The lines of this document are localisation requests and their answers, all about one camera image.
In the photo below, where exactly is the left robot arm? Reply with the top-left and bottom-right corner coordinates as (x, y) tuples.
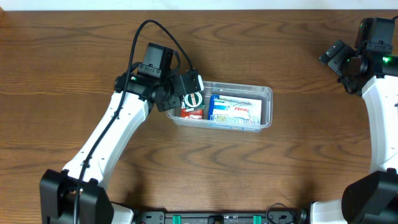
(39, 43), (203, 223)

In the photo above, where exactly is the clear plastic container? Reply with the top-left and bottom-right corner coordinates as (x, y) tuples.
(166, 81), (273, 133)

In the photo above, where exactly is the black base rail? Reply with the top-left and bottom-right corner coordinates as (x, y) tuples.
(132, 208), (310, 224)

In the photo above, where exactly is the red medicine sachet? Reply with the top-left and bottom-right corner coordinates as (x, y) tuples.
(180, 108), (203, 119)

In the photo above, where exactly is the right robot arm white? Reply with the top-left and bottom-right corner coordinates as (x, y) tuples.
(309, 17), (397, 223)

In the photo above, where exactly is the green box round logo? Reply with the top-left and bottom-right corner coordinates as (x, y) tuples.
(182, 92), (205, 112)

